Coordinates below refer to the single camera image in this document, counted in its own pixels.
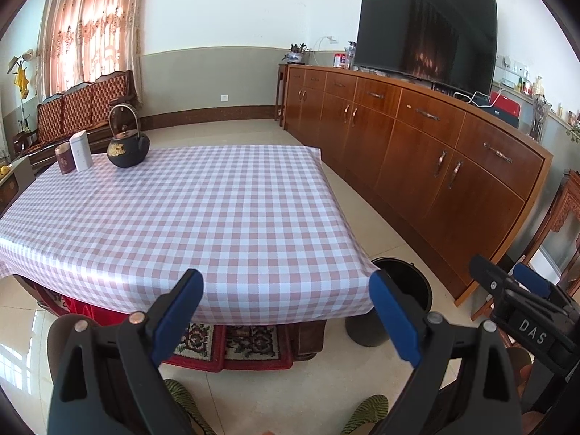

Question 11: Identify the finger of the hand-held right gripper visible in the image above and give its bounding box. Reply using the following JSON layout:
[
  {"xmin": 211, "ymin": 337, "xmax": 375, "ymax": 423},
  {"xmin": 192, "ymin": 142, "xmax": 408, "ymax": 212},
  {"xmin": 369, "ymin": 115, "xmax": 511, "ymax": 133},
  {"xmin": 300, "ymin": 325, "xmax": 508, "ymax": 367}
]
[
  {"xmin": 513, "ymin": 263, "xmax": 580, "ymax": 315},
  {"xmin": 469, "ymin": 255, "xmax": 515, "ymax": 302}
]

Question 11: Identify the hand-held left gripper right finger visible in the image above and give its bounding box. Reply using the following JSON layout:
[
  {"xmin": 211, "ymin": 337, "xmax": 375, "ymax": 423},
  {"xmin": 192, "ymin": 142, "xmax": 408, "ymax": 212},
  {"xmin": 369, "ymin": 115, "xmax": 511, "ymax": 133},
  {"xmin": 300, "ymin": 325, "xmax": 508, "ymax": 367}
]
[{"xmin": 368, "ymin": 269, "xmax": 524, "ymax": 435}]

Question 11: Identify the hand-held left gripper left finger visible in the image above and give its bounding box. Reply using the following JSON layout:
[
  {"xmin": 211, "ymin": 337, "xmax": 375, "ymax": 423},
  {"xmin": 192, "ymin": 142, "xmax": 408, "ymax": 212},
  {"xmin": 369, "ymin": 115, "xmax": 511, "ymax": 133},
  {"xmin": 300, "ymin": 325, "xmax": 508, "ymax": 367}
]
[{"xmin": 47, "ymin": 268, "xmax": 204, "ymax": 435}]

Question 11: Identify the black plastic bucket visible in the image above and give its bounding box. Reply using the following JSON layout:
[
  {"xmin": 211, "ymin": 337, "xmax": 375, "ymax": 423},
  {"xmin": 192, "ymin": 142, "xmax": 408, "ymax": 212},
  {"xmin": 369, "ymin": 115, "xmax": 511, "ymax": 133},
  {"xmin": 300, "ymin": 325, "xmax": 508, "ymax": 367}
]
[{"xmin": 344, "ymin": 257, "xmax": 433, "ymax": 347}]

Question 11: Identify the carved wooden chair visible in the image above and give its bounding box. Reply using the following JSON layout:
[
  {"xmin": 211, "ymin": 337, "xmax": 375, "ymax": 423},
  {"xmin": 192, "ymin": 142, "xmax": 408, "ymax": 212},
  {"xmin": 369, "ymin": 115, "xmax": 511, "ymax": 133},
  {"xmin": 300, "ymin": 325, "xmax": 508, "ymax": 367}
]
[{"xmin": 471, "ymin": 169, "xmax": 580, "ymax": 322}]

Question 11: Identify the red cloth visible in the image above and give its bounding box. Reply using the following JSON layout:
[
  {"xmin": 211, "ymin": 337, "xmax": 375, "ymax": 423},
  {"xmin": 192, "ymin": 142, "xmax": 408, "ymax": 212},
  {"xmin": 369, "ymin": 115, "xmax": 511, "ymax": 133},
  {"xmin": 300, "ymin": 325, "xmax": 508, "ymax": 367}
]
[{"xmin": 59, "ymin": 294, "xmax": 137, "ymax": 327}]

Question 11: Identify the red patterned rug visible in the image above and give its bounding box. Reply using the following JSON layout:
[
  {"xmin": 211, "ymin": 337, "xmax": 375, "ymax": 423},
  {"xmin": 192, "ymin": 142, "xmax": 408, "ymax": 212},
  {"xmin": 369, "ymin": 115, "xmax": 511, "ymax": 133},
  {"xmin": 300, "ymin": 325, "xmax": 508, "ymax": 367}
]
[{"xmin": 165, "ymin": 322, "xmax": 295, "ymax": 372}]

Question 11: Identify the person's left striped slipper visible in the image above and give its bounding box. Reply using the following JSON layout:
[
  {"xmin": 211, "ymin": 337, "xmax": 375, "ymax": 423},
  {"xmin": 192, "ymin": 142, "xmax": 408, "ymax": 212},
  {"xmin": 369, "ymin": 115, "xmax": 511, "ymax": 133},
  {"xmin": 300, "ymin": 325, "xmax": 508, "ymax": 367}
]
[{"xmin": 163, "ymin": 378, "xmax": 218, "ymax": 435}]

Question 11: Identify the person's striped slipper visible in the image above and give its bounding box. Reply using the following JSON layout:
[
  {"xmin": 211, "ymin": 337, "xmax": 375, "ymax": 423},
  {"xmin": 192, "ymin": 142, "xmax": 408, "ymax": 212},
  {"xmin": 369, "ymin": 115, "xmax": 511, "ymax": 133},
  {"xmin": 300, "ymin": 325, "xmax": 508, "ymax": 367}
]
[
  {"xmin": 340, "ymin": 394, "xmax": 389, "ymax": 435},
  {"xmin": 163, "ymin": 378, "xmax": 218, "ymax": 435}
]

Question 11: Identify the person's right striped slipper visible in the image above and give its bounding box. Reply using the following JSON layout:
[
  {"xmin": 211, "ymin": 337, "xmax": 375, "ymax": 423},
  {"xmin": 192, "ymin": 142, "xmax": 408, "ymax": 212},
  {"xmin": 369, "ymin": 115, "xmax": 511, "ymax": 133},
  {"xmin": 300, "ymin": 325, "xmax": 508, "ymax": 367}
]
[{"xmin": 340, "ymin": 394, "xmax": 389, "ymax": 435}]

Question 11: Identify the pink checkered tablecloth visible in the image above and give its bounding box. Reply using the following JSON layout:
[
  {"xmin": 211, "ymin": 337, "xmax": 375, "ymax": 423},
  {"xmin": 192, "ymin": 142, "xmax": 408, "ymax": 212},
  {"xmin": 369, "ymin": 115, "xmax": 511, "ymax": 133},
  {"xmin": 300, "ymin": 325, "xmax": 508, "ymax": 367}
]
[{"xmin": 0, "ymin": 145, "xmax": 377, "ymax": 327}]

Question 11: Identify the long wooden sideboard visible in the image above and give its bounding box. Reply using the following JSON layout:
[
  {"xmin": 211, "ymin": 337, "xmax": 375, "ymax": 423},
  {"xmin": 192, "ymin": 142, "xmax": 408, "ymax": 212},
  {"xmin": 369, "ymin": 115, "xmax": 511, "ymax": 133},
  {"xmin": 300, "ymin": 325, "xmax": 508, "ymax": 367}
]
[{"xmin": 283, "ymin": 64, "xmax": 554, "ymax": 306}]

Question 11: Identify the tall glass vase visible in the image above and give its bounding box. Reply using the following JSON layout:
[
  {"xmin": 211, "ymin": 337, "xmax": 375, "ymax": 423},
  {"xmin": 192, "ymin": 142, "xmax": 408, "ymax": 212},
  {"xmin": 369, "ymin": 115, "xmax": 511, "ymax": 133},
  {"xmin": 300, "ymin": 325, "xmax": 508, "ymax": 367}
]
[{"xmin": 530, "ymin": 95, "xmax": 552, "ymax": 142}]

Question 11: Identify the black device box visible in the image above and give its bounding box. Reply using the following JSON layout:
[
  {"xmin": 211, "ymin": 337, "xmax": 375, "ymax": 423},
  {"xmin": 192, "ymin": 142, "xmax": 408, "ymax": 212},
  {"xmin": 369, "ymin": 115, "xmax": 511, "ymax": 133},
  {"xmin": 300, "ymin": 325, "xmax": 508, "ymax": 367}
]
[{"xmin": 476, "ymin": 100, "xmax": 521, "ymax": 128}]

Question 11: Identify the black cast iron teapot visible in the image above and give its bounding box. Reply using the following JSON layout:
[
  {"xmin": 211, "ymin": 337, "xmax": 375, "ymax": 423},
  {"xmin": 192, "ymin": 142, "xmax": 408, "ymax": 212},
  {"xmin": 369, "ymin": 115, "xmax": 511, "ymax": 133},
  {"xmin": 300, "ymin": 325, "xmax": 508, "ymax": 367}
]
[{"xmin": 107, "ymin": 104, "xmax": 150, "ymax": 168}]

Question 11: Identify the red box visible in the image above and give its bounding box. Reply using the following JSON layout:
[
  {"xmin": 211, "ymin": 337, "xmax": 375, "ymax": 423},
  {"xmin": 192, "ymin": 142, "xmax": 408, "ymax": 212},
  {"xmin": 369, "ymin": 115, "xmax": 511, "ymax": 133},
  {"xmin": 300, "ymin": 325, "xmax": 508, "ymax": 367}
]
[{"xmin": 489, "ymin": 91, "xmax": 522, "ymax": 116}]

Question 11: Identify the white tea tin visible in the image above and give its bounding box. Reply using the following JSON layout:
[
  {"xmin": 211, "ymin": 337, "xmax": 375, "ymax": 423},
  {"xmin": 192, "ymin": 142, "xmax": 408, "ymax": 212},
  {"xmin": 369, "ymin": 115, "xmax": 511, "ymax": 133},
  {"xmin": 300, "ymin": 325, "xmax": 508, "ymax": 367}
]
[{"xmin": 69, "ymin": 130, "xmax": 94, "ymax": 173}]

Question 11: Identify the dark red tea tin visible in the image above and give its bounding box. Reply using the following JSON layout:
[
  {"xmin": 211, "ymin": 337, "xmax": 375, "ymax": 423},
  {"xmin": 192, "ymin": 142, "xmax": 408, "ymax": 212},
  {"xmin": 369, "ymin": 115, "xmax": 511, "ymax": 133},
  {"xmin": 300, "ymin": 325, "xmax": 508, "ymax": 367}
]
[{"xmin": 55, "ymin": 142, "xmax": 75, "ymax": 175}]

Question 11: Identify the group of small bottles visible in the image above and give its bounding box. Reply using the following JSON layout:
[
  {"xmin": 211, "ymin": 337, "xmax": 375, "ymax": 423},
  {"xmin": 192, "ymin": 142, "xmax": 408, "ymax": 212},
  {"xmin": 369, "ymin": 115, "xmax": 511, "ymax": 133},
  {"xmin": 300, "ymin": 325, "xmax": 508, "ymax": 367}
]
[{"xmin": 514, "ymin": 75, "xmax": 544, "ymax": 96}]

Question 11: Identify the grey side cabinet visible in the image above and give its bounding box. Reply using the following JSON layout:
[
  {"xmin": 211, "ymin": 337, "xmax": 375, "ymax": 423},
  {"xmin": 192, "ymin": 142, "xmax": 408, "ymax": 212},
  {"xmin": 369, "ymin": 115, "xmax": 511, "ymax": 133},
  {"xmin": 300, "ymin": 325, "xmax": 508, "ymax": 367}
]
[{"xmin": 0, "ymin": 156, "xmax": 34, "ymax": 211}]

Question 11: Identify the red tufted wooden sofa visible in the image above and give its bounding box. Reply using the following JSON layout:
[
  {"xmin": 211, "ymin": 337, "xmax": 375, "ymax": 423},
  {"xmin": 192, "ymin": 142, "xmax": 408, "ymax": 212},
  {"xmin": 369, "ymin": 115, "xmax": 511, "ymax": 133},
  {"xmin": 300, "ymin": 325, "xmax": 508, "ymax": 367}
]
[{"xmin": 13, "ymin": 70, "xmax": 141, "ymax": 164}]

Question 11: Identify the black flat television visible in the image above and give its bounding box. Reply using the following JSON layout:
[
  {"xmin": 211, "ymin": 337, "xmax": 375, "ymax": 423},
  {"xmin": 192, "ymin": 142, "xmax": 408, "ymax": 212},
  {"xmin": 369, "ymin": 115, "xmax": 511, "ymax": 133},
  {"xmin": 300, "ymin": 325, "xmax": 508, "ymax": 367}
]
[{"xmin": 352, "ymin": 0, "xmax": 498, "ymax": 98}]

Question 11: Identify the small potted plant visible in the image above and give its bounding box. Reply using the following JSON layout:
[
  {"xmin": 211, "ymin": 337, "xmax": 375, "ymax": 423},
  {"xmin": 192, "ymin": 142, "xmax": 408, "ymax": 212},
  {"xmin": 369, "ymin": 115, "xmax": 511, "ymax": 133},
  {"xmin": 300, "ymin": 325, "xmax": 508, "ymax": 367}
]
[{"xmin": 282, "ymin": 43, "xmax": 313, "ymax": 65}]

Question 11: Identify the coat rack with yellow cloth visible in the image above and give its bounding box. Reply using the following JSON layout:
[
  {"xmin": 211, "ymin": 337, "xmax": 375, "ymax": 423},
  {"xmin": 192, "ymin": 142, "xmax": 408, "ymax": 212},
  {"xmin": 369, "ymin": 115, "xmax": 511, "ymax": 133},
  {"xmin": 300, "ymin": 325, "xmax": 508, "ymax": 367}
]
[{"xmin": 5, "ymin": 50, "xmax": 39, "ymax": 146}]

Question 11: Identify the pink embroidered curtain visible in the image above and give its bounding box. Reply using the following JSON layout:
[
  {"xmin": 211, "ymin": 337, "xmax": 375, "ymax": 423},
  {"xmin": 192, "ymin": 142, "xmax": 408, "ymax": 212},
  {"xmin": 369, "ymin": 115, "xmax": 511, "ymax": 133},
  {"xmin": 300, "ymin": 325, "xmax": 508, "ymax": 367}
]
[{"xmin": 35, "ymin": 0, "xmax": 150, "ymax": 100}]

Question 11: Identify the white wall socket strip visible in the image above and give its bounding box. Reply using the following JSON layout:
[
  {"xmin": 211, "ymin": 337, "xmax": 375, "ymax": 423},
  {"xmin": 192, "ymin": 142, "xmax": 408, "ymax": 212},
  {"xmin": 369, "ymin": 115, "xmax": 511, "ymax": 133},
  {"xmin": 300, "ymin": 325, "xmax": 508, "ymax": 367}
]
[{"xmin": 496, "ymin": 54, "xmax": 529, "ymax": 75}]

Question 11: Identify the white charger cable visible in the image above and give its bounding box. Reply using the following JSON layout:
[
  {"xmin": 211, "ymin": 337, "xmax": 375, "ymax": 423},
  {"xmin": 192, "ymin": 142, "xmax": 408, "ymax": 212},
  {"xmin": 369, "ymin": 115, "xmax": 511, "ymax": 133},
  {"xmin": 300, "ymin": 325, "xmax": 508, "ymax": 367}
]
[{"xmin": 312, "ymin": 36, "xmax": 338, "ymax": 66}]

